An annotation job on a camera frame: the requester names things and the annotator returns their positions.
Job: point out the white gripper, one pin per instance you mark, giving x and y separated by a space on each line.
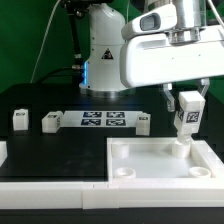
151 60

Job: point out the white square tabletop part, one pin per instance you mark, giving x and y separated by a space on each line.
153 163

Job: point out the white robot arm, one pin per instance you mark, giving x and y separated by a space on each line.
170 41

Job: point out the white sheet with fiducial tags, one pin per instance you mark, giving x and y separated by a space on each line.
100 119

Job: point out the white L-shaped obstacle fence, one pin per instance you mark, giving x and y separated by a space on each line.
101 195

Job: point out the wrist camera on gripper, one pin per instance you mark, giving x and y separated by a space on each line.
161 19

